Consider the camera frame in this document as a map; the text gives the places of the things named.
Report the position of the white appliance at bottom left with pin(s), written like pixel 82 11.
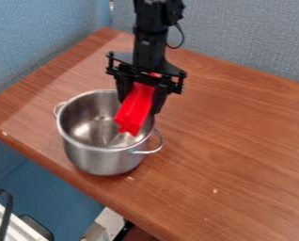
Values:
pixel 19 231

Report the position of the metal pot with handle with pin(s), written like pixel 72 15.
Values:
pixel 97 147

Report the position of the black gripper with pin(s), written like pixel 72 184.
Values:
pixel 146 65

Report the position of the grey metal table frame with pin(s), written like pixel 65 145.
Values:
pixel 110 227

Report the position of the red plastic block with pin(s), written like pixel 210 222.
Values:
pixel 136 108

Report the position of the black object under table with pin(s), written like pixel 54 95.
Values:
pixel 38 226

